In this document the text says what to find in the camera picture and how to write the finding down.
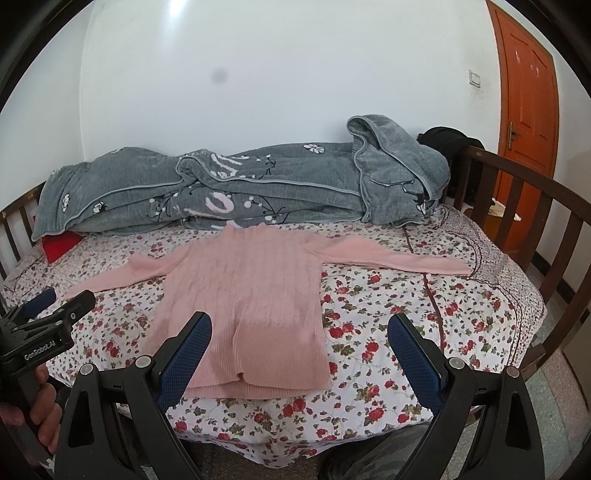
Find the pink knit sweater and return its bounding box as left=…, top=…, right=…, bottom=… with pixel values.
left=66, top=225, right=471, bottom=400

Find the black clothing on footboard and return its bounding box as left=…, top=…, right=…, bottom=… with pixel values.
left=417, top=126, right=484, bottom=197

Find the person's left hand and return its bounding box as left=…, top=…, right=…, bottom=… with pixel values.
left=29, top=364, right=62, bottom=454

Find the red pillow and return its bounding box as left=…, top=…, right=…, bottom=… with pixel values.
left=41, top=231, right=83, bottom=264

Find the grey floral quilt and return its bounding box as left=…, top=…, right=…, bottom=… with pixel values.
left=33, top=115, right=451, bottom=239

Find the orange wooden door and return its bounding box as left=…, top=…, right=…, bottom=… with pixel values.
left=485, top=0, right=556, bottom=186

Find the white wall switch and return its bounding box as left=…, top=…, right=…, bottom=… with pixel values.
left=469, top=70, right=481, bottom=88

